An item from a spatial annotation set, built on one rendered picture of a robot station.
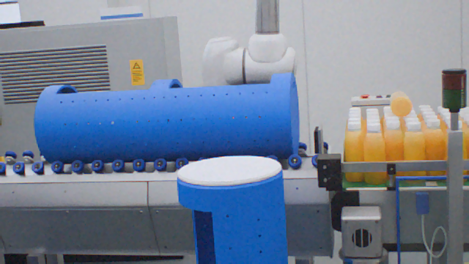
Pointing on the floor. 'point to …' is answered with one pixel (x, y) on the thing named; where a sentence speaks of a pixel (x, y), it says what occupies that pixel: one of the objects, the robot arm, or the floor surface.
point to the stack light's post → (454, 196)
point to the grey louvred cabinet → (80, 79)
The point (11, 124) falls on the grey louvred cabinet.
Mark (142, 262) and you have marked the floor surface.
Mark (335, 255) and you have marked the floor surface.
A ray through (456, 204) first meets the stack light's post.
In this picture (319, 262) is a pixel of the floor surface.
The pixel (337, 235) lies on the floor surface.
